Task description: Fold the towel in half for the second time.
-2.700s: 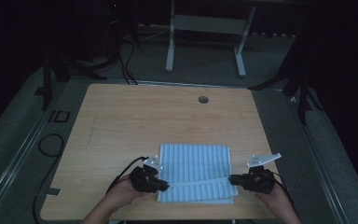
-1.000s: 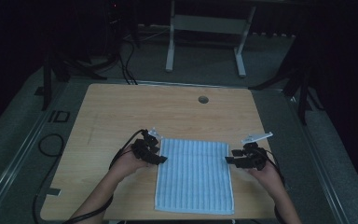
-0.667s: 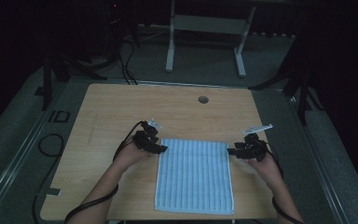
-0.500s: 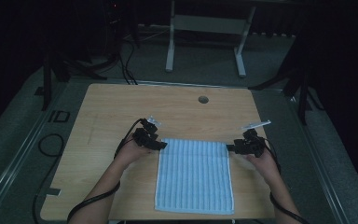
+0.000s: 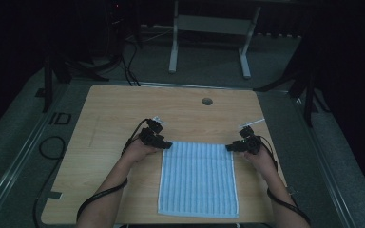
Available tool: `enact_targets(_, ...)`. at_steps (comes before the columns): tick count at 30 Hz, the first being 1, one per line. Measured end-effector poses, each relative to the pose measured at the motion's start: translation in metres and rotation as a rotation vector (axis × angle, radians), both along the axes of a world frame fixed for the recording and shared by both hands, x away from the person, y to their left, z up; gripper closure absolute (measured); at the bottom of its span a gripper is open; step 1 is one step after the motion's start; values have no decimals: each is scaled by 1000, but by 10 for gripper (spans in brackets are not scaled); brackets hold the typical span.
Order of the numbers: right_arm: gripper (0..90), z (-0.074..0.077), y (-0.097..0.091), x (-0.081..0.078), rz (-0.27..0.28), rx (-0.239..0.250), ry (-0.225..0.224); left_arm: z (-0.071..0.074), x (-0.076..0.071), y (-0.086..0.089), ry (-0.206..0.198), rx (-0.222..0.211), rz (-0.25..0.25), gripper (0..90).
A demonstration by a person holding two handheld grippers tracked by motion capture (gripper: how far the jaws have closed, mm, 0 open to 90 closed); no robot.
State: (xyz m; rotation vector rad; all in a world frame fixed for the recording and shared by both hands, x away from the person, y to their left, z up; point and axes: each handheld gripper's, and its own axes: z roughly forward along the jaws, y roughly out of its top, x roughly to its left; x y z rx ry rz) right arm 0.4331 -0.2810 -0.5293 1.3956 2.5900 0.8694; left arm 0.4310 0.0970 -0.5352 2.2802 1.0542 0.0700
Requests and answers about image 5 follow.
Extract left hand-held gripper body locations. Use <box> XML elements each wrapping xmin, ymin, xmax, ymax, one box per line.
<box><xmin>138</xmin><ymin>116</ymin><xmax>166</xmax><ymax>148</ymax></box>

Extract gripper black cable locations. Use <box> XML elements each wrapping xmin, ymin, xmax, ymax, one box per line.
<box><xmin>258</xmin><ymin>135</ymin><xmax>312</xmax><ymax>226</ymax></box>
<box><xmin>75</xmin><ymin>118</ymin><xmax>151</xmax><ymax>223</ymax></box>

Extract black floor cable loop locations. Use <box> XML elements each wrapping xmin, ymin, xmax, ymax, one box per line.
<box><xmin>31</xmin><ymin>135</ymin><xmax>67</xmax><ymax>228</ymax></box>

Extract blue striped towel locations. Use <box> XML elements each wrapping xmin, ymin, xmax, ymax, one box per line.
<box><xmin>157</xmin><ymin>141</ymin><xmax>240</xmax><ymax>219</ymax></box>

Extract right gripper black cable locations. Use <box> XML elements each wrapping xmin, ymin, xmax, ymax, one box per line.
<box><xmin>258</xmin><ymin>135</ymin><xmax>312</xmax><ymax>226</ymax></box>

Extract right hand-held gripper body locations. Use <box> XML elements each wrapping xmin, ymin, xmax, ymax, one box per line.
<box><xmin>239</xmin><ymin>118</ymin><xmax>266</xmax><ymax>156</ymax></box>

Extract person's right hand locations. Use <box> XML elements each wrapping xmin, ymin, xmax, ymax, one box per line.
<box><xmin>243</xmin><ymin>148</ymin><xmax>279</xmax><ymax>181</ymax></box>

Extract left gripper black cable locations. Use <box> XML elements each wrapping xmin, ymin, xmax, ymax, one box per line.
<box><xmin>75</xmin><ymin>118</ymin><xmax>151</xmax><ymax>223</ymax></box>

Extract person's left hand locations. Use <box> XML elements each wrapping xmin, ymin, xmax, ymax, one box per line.
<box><xmin>124</xmin><ymin>138</ymin><xmax>162</xmax><ymax>165</ymax></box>

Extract black metal stand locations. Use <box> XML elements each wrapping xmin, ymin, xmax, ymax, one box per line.
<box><xmin>252</xmin><ymin>41</ymin><xmax>332</xmax><ymax>128</ymax></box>
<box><xmin>34</xmin><ymin>50</ymin><xmax>123</xmax><ymax>114</ymax></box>

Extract black rectangular floor bracket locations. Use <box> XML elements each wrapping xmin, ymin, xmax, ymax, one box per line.
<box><xmin>48</xmin><ymin>111</ymin><xmax>73</xmax><ymax>126</ymax></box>

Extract black cables at stand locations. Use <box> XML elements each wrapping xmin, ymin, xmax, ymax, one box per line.
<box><xmin>119</xmin><ymin>39</ymin><xmax>142</xmax><ymax>87</ymax></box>

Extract white metal desk frame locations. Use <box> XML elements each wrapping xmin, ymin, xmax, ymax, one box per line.
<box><xmin>167</xmin><ymin>0</ymin><xmax>263</xmax><ymax>80</ymax></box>

